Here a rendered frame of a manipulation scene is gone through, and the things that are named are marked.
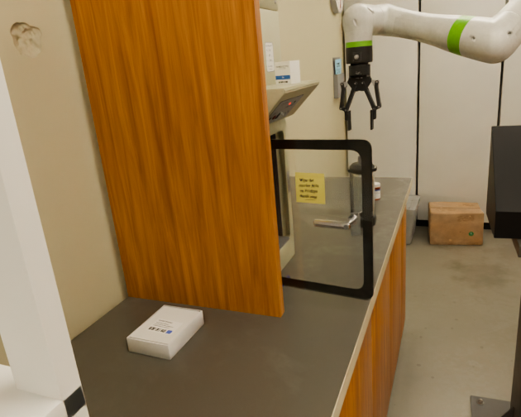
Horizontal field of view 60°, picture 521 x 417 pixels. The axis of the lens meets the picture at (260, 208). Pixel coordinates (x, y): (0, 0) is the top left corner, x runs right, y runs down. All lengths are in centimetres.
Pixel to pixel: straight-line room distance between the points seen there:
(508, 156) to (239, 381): 124
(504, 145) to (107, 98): 134
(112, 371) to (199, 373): 21
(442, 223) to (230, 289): 297
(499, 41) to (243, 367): 111
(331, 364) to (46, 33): 102
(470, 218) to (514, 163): 224
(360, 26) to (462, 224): 263
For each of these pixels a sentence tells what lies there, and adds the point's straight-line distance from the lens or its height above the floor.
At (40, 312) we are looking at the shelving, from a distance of 34.
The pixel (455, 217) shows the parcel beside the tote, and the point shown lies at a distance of 401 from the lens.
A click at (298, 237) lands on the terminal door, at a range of 118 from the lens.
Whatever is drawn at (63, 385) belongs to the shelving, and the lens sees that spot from 37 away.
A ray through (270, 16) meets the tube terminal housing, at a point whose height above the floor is 169.
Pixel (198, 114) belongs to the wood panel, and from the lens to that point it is 112.
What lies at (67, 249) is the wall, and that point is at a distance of 129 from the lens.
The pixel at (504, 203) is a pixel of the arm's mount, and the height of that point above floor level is 106.
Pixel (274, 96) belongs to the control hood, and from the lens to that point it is 112.
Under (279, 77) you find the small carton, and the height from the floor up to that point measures 153.
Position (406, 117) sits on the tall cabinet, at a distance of 421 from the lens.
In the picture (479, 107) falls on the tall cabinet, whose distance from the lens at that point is 419.
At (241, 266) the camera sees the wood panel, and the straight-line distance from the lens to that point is 119.
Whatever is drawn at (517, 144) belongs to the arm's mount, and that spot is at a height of 122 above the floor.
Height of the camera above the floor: 157
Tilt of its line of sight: 18 degrees down
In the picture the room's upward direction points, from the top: 5 degrees counter-clockwise
